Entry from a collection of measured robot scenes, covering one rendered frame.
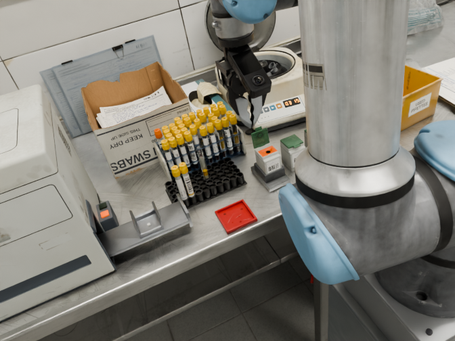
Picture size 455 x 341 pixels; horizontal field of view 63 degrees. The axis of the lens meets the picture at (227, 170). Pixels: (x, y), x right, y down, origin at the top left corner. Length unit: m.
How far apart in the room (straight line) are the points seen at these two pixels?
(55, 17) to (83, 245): 0.69
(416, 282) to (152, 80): 0.92
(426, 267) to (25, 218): 0.58
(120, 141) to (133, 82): 0.29
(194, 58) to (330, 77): 1.00
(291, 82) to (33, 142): 0.66
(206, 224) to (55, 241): 0.29
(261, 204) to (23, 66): 0.78
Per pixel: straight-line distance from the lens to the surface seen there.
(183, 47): 1.27
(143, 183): 0.95
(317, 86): 0.33
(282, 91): 1.03
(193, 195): 0.83
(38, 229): 0.68
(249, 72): 0.74
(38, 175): 0.62
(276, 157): 0.82
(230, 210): 0.81
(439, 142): 0.45
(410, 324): 0.57
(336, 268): 0.39
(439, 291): 0.55
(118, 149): 0.96
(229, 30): 0.74
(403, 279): 0.56
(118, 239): 0.78
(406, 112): 0.99
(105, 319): 1.51
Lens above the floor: 1.45
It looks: 39 degrees down
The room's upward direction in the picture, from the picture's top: 12 degrees counter-clockwise
